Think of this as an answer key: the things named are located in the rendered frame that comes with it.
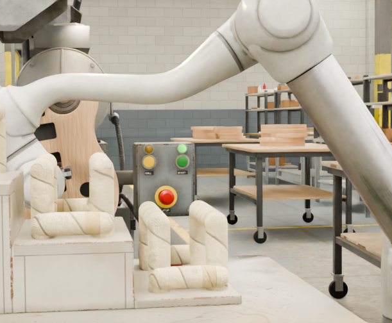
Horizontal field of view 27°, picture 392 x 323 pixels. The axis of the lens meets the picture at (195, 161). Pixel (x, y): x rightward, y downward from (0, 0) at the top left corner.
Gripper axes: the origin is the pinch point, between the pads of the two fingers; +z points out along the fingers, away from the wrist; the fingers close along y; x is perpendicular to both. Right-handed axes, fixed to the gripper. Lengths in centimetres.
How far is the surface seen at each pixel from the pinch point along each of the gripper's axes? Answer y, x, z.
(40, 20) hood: 5.9, 39.3, 17.9
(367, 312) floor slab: 167, -131, 264
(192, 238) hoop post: 24, -11, -72
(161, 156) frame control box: 31.3, -1.5, 15.5
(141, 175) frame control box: 24.9, -5.7, 15.6
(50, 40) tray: 7.7, 34.4, 21.7
